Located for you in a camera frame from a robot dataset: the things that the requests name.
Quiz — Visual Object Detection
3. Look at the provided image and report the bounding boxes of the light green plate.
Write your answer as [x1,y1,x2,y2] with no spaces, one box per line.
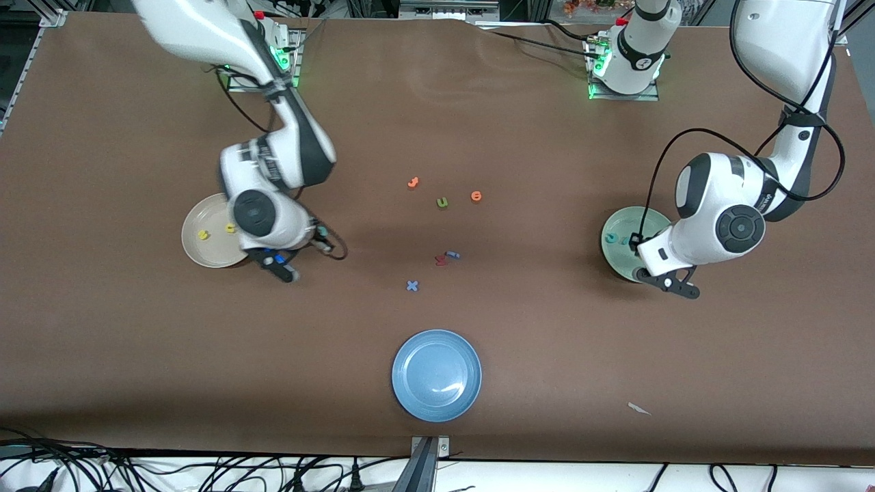
[601,206,679,283]

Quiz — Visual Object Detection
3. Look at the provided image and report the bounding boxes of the beige brown plate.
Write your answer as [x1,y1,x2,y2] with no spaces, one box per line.
[181,193,248,269]

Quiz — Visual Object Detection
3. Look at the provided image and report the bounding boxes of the blue plate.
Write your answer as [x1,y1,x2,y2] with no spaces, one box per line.
[392,329,483,423]

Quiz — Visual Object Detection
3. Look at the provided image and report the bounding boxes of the orange artificial flowers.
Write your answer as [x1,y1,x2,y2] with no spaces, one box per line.
[563,0,617,17]

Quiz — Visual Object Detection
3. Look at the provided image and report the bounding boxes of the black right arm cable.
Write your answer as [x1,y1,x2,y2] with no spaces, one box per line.
[215,65,349,262]

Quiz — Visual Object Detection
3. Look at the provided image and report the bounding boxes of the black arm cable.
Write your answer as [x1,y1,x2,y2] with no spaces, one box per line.
[638,0,846,241]
[215,65,349,262]

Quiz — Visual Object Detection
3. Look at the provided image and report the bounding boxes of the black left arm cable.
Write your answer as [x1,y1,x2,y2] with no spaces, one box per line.
[638,0,846,241]

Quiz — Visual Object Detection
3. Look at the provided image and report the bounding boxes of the black cable on table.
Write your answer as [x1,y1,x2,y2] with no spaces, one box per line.
[479,19,602,59]

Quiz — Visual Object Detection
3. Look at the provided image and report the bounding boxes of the small metal bracket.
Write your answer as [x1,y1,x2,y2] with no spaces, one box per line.
[411,436,450,459]

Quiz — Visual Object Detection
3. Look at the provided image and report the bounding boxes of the black camera post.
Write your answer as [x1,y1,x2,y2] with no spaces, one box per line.
[391,437,438,492]

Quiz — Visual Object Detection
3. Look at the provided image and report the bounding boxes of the grey metal rail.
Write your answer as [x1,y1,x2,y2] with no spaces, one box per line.
[400,0,501,21]

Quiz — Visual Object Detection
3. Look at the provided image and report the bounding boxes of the aluminium frame profile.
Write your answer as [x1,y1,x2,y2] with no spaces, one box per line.
[0,10,69,137]
[824,0,875,47]

